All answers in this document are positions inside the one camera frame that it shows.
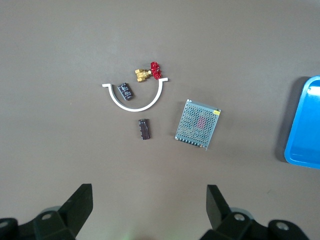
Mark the dark cylindrical capacitor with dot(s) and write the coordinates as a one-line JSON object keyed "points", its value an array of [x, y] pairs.
{"points": [[144, 129], [125, 91]]}

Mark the blue plastic tray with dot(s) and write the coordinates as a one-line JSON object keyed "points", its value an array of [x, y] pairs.
{"points": [[307, 125]]}

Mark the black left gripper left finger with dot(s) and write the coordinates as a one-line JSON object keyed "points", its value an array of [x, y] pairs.
{"points": [[72, 217]]}

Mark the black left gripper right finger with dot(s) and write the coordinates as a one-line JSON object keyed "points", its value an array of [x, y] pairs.
{"points": [[232, 227]]}

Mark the metal mesh power supply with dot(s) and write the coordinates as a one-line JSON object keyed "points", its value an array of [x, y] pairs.
{"points": [[198, 123]]}

